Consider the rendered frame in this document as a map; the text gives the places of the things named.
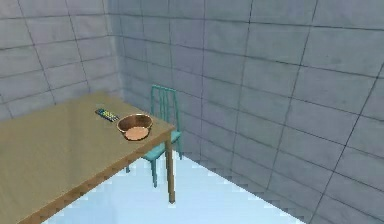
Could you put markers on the teal wooden chair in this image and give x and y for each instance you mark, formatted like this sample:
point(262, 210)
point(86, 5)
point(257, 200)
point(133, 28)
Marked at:
point(164, 100)

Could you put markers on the copper brown bowl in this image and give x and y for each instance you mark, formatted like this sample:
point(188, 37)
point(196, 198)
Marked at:
point(136, 128)

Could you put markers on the black remote control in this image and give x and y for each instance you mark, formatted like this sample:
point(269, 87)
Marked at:
point(107, 115)

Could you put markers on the brown wooden table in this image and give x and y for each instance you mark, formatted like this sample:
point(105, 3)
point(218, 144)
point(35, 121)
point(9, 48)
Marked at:
point(60, 153)

